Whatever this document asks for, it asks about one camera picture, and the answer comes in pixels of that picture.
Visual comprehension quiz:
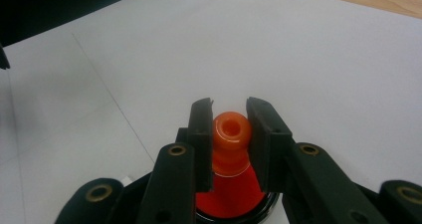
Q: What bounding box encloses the round red ink pad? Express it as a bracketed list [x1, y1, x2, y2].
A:
[194, 165, 281, 224]

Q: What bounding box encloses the black curtain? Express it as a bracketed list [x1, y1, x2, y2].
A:
[0, 0, 156, 49]

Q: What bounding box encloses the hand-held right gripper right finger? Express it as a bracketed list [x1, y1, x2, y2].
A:
[246, 97, 296, 194]

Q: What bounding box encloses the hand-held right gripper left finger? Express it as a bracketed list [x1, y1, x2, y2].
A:
[175, 97, 214, 194]

